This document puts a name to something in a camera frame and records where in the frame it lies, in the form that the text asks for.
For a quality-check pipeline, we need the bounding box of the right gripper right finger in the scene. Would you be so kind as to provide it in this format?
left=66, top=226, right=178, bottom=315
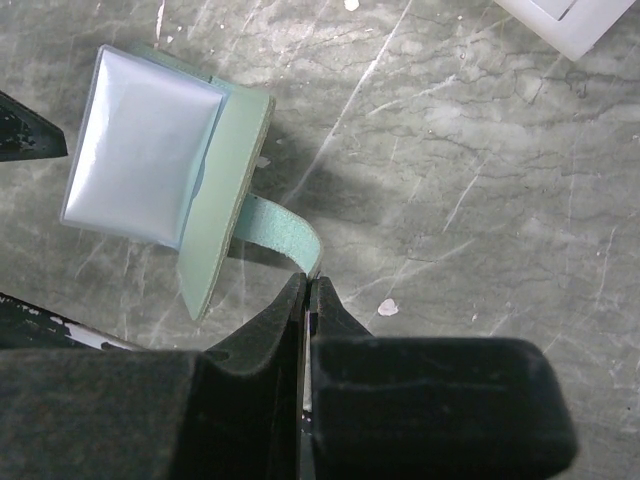
left=309, top=277, right=579, bottom=479

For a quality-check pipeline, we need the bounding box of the black base bar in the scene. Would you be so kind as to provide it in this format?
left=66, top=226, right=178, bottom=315
left=1, top=293, right=144, bottom=351

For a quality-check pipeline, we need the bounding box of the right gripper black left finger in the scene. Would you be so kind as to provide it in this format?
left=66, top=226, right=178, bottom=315
left=1, top=274, right=306, bottom=479

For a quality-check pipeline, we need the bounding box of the white plastic tray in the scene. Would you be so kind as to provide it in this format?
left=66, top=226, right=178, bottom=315
left=495, top=0, right=635, bottom=61

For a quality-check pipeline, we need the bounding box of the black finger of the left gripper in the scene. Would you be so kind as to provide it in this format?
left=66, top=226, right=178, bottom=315
left=0, top=92, right=68, bottom=163

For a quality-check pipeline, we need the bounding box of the mint green card holder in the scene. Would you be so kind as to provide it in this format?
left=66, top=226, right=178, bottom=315
left=60, top=45, right=323, bottom=320

